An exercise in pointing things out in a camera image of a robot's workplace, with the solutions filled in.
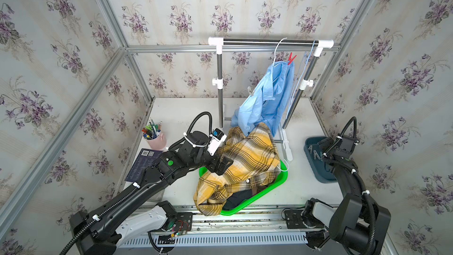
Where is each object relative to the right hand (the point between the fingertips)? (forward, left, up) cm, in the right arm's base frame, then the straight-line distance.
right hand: (332, 144), depth 85 cm
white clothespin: (+3, +6, -10) cm, 12 cm away
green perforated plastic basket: (-29, +47, -2) cm, 55 cm away
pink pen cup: (+3, +90, +1) cm, 90 cm away
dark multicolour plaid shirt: (-24, +46, -3) cm, 53 cm away
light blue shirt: (+7, +34, +22) cm, 42 cm away
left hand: (-12, +52, +12) cm, 54 cm away
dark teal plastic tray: (+1, +5, -10) cm, 11 cm away
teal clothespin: (-14, +16, +16) cm, 26 cm away
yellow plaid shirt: (-12, +39, +5) cm, 41 cm away
